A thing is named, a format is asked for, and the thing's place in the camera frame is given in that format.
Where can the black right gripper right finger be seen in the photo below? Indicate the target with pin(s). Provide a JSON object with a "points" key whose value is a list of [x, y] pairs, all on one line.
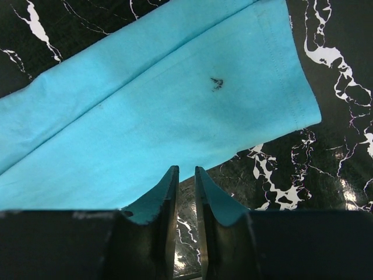
{"points": [[239, 243]]}

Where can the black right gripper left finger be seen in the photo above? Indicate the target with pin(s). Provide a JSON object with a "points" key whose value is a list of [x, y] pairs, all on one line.
{"points": [[135, 242]]}

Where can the light cyan t shirt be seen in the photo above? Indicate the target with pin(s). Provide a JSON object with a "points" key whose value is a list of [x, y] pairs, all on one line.
{"points": [[190, 84]]}

